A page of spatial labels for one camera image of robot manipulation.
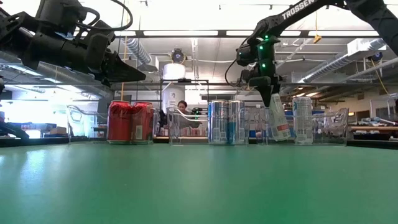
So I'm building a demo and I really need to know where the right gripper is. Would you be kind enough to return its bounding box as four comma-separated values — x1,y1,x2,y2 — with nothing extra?
241,68,282,108

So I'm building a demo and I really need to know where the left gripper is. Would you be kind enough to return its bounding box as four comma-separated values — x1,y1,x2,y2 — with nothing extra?
21,33,146,87

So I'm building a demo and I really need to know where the white soda can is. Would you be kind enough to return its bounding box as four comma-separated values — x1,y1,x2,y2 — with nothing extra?
292,96,313,146
267,92,292,142

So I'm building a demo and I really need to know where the blue and silver soda can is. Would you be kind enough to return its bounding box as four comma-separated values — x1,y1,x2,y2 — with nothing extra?
228,100,249,146
207,100,229,146

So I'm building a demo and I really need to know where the red soda can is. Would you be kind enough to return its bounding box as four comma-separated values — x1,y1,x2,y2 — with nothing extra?
107,100,133,145
130,101,155,145

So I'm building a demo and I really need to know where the clear plastic bin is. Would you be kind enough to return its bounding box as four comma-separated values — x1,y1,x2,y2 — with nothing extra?
254,106,349,146
166,106,252,146
67,104,159,146

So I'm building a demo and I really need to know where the person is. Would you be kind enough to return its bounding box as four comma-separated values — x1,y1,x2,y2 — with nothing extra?
175,100,203,129

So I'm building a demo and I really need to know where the green table mat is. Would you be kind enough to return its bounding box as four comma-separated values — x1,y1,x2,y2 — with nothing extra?
0,141,398,224

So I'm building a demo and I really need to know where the silver ventilation duct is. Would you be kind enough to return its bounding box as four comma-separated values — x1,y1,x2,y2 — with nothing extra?
119,37,153,66
298,39,388,83

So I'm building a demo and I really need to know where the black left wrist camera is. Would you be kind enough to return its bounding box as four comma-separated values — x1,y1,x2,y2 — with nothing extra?
85,20,116,69

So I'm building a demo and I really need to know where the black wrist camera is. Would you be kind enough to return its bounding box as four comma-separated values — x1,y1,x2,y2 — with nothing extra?
235,43,259,68
85,20,116,69

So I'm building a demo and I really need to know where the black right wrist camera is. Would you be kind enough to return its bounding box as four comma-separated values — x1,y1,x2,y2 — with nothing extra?
235,43,259,68

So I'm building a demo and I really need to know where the yellow hanging cord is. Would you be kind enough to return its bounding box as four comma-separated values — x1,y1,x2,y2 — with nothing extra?
313,11,323,44

